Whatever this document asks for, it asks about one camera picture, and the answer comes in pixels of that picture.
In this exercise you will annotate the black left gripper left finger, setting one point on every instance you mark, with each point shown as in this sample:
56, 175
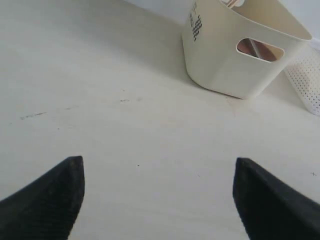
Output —
48, 207

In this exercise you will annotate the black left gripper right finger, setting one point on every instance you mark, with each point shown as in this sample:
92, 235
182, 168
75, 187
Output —
270, 209

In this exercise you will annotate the silver table knife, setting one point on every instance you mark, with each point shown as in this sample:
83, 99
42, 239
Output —
255, 48

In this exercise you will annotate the brown wooden plate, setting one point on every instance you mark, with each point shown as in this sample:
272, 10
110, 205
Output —
245, 47

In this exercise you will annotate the wooden chopstick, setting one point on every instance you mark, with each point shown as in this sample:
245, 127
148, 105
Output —
233, 3

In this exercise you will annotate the white perforated plastic basket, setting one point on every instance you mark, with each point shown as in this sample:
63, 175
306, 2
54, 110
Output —
304, 75

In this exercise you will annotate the cream plastic bin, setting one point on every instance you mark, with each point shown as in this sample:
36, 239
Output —
210, 39

